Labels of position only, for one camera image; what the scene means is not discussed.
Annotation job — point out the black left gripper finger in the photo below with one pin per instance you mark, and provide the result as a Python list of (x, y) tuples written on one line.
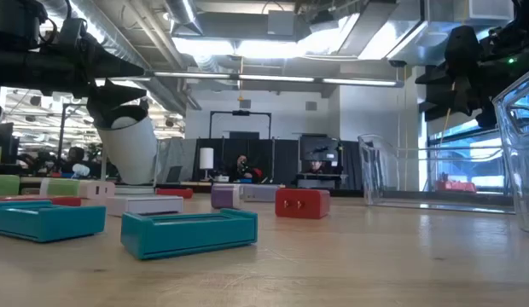
[(111, 96), (111, 66)]

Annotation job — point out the white cylindrical cup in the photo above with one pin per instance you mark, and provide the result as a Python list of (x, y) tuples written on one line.
[(132, 149)]

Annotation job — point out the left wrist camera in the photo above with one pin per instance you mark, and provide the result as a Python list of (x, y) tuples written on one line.
[(72, 32)]

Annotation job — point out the black computer monitor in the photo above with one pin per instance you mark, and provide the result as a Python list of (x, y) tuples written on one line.
[(317, 147)]

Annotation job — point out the red low background object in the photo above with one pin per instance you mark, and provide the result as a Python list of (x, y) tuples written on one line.
[(456, 186)]

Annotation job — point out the teal digital clock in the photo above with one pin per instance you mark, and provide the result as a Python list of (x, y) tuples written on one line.
[(47, 224), (187, 234)]

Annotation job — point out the white rectangular block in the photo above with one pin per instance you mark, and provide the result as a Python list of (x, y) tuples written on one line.
[(145, 205)]

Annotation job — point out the white table lamp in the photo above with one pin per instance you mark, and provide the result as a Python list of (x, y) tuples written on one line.
[(206, 160)]

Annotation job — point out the person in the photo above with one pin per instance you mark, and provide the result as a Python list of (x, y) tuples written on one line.
[(317, 166), (75, 158), (243, 168)]

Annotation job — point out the red power adapter block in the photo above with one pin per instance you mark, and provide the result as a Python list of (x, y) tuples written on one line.
[(303, 204)]

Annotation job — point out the rectangular metal ventilation duct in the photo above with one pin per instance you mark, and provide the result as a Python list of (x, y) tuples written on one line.
[(418, 38)]

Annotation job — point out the purple power adapter block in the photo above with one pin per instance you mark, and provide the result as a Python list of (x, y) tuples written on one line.
[(225, 197)]

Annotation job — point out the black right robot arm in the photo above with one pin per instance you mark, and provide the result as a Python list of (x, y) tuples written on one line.
[(527, 17)]

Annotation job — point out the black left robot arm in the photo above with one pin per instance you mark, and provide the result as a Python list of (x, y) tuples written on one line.
[(25, 68)]

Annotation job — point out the clear plastic bin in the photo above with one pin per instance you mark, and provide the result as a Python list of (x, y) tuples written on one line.
[(520, 170), (418, 204)]

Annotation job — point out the black metal stand frame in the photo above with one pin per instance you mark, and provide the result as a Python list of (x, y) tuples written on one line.
[(61, 136)]

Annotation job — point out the black curtain partition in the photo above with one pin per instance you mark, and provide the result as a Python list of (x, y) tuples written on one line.
[(281, 162)]

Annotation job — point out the pink power adapter block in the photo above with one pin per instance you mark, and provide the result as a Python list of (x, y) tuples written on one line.
[(98, 189)]

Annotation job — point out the long ceiling light strip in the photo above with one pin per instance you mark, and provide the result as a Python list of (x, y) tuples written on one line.
[(275, 78)]

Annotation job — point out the grey open laptop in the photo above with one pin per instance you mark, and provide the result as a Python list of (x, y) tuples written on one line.
[(174, 175)]

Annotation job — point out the grey ceiling box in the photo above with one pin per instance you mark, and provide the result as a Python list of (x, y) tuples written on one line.
[(281, 23)]

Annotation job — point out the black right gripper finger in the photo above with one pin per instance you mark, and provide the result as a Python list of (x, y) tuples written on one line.
[(456, 104), (458, 59)]

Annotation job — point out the dark desk monitor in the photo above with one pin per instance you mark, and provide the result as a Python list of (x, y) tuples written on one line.
[(6, 140)]

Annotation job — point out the black gantry frame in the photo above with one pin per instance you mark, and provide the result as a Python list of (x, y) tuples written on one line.
[(241, 113)]

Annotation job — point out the lavender power adapter block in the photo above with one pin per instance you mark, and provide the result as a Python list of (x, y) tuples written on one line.
[(261, 194)]

